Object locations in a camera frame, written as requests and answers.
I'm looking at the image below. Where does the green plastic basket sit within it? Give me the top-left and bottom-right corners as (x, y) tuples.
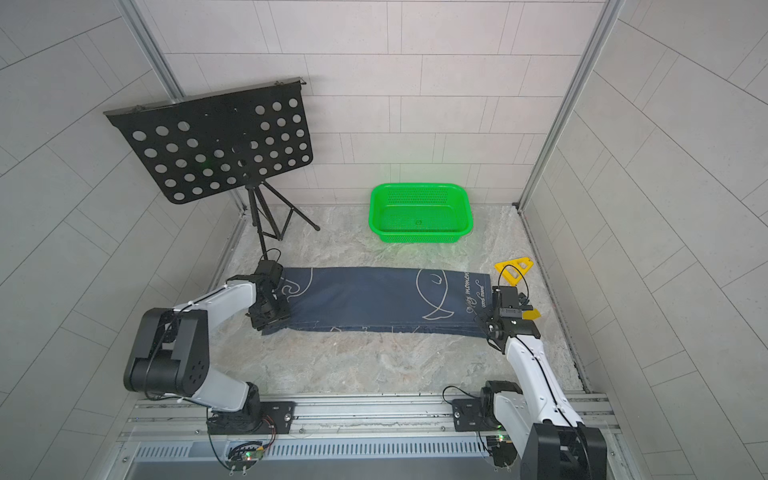
(368, 183), (474, 243)

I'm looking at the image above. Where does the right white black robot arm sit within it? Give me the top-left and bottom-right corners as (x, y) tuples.
(480, 286), (608, 479)

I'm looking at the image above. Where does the aluminium rail frame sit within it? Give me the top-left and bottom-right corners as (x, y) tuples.
(103, 391), (640, 479)

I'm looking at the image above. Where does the small yellow flat piece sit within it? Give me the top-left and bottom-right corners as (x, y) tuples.
(522, 309), (541, 320)

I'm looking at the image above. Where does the right circuit board with wires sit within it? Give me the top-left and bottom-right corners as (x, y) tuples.
(482, 435), (518, 469)

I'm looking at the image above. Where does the circuit board with wires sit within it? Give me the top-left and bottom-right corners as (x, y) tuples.
(482, 435), (518, 469)
(208, 416), (277, 476)

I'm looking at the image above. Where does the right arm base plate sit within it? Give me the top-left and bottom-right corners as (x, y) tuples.
(449, 397), (500, 432)

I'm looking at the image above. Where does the dark blue pillowcase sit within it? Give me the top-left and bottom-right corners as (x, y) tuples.
(262, 267), (493, 338)

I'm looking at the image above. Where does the left circuit board with wires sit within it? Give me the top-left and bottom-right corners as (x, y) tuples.
(208, 416), (277, 476)

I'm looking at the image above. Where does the black perforated music stand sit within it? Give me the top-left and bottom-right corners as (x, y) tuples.
(105, 78), (314, 241)

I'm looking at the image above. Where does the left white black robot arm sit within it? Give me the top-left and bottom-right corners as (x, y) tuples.
(123, 259), (290, 430)

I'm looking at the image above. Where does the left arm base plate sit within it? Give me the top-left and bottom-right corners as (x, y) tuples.
(206, 401), (297, 435)

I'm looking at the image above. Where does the yellow plastic triangle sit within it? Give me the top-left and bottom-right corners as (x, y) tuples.
(494, 257), (535, 286)

